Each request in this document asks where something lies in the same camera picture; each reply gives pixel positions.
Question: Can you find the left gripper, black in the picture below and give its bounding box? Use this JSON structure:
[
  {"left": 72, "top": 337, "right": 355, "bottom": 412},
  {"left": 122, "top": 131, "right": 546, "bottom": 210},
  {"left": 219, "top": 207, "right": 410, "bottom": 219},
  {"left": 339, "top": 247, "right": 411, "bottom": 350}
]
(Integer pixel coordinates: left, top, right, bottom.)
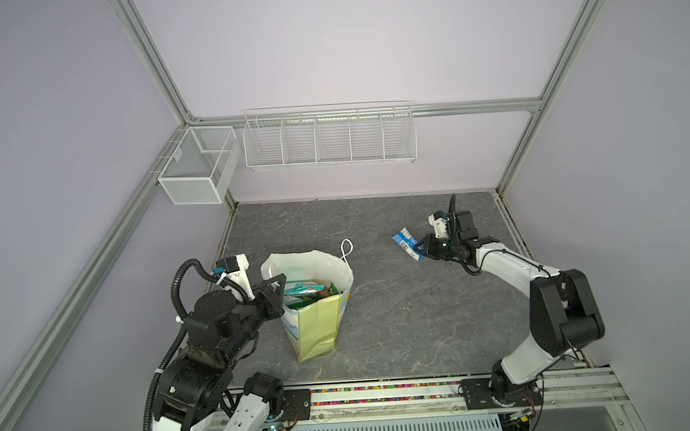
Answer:
[{"left": 219, "top": 272, "right": 290, "bottom": 361}]

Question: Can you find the teal Fox's mint bag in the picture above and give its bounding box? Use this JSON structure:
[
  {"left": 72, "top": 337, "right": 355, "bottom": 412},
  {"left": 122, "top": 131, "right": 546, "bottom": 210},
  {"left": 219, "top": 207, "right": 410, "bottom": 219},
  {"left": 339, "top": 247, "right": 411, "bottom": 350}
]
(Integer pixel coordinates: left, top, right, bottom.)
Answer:
[{"left": 284, "top": 281, "right": 325, "bottom": 297}]

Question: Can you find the blue snack packet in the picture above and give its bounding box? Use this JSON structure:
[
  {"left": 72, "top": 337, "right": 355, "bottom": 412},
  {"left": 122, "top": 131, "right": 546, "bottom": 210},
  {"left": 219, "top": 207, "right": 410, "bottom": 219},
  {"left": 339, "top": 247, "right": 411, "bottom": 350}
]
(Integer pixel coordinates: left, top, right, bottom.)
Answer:
[{"left": 392, "top": 227, "right": 422, "bottom": 262}]

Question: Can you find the paper bag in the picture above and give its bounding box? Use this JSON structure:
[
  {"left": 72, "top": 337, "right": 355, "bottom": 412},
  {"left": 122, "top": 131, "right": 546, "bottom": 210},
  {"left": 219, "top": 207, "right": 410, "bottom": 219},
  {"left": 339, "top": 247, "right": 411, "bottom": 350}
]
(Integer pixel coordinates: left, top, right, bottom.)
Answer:
[{"left": 261, "top": 239, "right": 355, "bottom": 363}]

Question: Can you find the yellow green Fox's bag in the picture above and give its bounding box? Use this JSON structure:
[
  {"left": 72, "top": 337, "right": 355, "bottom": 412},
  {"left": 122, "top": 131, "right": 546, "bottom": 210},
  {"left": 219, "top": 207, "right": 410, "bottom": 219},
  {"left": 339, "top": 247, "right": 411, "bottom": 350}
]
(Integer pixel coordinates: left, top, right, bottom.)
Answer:
[{"left": 285, "top": 296, "right": 322, "bottom": 310}]

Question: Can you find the green snack bag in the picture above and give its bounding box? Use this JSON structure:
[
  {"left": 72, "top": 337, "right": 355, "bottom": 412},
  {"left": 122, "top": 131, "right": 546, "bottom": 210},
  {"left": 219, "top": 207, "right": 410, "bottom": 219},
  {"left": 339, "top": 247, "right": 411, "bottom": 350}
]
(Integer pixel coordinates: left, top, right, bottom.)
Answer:
[{"left": 325, "top": 283, "right": 341, "bottom": 296}]

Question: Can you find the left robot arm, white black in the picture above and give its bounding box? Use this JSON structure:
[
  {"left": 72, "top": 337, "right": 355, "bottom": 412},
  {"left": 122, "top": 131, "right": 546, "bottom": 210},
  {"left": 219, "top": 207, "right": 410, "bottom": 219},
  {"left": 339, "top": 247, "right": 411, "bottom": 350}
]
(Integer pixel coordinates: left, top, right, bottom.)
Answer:
[{"left": 142, "top": 254, "right": 287, "bottom": 431}]

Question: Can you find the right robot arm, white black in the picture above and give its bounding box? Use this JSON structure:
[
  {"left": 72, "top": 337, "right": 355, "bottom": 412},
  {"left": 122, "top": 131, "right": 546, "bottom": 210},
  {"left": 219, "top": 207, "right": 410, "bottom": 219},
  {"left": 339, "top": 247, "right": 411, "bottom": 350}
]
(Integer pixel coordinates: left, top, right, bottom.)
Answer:
[{"left": 413, "top": 195, "right": 606, "bottom": 407}]

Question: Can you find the white mesh basket, small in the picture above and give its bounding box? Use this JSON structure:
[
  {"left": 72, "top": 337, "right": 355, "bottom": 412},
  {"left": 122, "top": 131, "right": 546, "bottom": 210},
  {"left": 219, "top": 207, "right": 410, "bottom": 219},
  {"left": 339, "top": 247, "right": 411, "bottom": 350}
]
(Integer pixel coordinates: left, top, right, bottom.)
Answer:
[{"left": 158, "top": 126, "right": 242, "bottom": 205}]

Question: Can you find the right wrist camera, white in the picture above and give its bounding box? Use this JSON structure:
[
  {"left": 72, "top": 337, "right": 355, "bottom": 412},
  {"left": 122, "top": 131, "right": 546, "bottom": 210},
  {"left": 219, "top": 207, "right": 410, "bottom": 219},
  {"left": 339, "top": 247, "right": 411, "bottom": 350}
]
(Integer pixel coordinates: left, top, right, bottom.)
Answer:
[{"left": 428, "top": 210, "right": 451, "bottom": 239}]

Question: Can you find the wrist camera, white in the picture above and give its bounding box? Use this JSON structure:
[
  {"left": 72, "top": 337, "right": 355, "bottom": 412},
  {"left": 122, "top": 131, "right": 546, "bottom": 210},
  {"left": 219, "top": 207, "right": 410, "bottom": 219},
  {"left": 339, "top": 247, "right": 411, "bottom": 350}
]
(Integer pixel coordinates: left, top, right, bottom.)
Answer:
[
  {"left": 213, "top": 254, "right": 255, "bottom": 303},
  {"left": 428, "top": 210, "right": 451, "bottom": 239}
]

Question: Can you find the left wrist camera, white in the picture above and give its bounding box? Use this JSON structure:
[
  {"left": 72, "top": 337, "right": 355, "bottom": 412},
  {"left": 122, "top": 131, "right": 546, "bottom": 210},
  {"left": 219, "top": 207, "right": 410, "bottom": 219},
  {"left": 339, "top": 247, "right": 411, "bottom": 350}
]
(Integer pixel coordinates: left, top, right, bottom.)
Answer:
[{"left": 213, "top": 254, "right": 255, "bottom": 303}]

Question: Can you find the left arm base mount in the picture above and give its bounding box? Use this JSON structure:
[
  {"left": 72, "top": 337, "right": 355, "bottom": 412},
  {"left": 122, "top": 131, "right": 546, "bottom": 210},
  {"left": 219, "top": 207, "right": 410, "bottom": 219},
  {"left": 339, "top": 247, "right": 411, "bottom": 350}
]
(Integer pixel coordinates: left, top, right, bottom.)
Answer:
[{"left": 267, "top": 388, "right": 312, "bottom": 423}]

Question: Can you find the white wire basket, long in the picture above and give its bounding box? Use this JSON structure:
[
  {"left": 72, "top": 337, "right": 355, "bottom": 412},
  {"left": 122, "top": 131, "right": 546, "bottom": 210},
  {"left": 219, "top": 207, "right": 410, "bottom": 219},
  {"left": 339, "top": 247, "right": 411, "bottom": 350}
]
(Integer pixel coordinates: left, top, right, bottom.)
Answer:
[{"left": 243, "top": 101, "right": 418, "bottom": 170}]

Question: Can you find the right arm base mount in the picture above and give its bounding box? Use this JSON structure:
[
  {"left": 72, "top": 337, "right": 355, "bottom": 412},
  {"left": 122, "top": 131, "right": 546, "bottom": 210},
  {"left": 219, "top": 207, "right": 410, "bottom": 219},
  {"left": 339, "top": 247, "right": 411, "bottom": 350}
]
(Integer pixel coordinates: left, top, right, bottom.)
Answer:
[{"left": 458, "top": 374, "right": 544, "bottom": 410}]

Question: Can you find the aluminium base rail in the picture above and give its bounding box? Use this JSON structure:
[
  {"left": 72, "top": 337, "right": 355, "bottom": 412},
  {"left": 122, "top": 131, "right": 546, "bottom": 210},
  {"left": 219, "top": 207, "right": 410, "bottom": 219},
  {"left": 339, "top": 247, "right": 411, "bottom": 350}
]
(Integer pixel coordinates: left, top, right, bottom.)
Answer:
[{"left": 284, "top": 367, "right": 630, "bottom": 424}]

